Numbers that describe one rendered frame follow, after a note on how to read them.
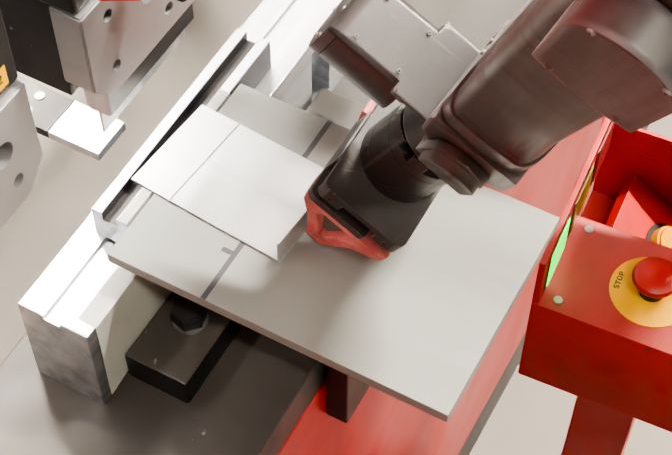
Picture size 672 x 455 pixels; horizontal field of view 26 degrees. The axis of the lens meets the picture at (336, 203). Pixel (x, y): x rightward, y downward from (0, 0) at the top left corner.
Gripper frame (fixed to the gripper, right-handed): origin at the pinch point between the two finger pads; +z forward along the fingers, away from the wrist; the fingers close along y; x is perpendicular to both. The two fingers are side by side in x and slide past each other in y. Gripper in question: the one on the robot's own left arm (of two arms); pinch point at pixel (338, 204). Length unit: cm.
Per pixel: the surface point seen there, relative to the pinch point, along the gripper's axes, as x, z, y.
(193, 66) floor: -10, 126, -78
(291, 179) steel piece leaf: -3.2, 3.8, -1.4
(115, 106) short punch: -16.1, -0.9, 5.6
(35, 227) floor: -13, 127, -38
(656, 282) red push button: 27.9, 8.5, -19.0
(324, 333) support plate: 4.0, -0.4, 8.7
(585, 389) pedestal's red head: 32.3, 21.0, -14.2
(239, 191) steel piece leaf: -5.5, 5.1, 1.3
